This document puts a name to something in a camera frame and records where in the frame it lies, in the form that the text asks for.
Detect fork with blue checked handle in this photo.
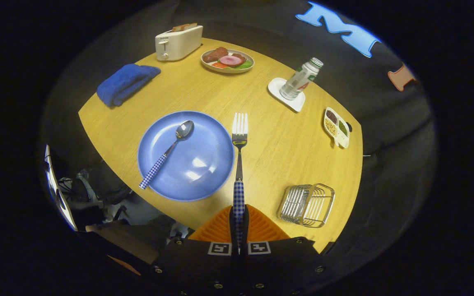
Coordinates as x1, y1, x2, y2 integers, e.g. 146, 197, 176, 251
232, 112, 249, 251

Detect white divided dish with beans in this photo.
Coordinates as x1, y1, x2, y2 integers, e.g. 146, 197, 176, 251
323, 107, 350, 149

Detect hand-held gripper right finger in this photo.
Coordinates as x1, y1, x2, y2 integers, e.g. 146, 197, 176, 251
240, 204, 330, 296

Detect pink ham slice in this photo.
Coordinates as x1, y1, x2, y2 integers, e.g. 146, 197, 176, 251
219, 55, 244, 67

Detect beige food plate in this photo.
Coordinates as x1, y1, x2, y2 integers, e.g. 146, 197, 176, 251
201, 48, 255, 74

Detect black backdrop cloth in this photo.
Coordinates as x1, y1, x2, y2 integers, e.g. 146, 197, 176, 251
39, 0, 439, 284

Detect large brown meat piece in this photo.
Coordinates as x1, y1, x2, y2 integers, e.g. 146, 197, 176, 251
202, 47, 228, 63

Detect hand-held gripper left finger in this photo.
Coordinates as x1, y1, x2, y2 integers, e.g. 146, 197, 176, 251
153, 204, 239, 296

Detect metal wire basket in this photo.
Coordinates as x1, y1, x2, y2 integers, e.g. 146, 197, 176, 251
277, 183, 336, 228

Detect blue folded towel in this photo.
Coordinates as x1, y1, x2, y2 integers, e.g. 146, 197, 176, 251
96, 63, 161, 108

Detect spoon with blue checked handle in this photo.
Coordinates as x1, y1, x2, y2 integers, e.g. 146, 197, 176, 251
139, 120, 195, 190

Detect person's khaki trousers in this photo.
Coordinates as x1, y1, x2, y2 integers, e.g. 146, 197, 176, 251
85, 216, 176, 266

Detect blue plate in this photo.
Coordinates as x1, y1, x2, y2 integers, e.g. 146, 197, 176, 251
137, 111, 235, 202

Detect white and green drink bottle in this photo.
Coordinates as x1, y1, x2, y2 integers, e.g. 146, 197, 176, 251
279, 57, 324, 101

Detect white toaster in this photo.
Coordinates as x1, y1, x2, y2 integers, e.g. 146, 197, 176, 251
155, 25, 204, 62

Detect white square coaster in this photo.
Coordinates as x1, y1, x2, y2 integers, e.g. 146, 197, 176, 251
267, 77, 306, 113

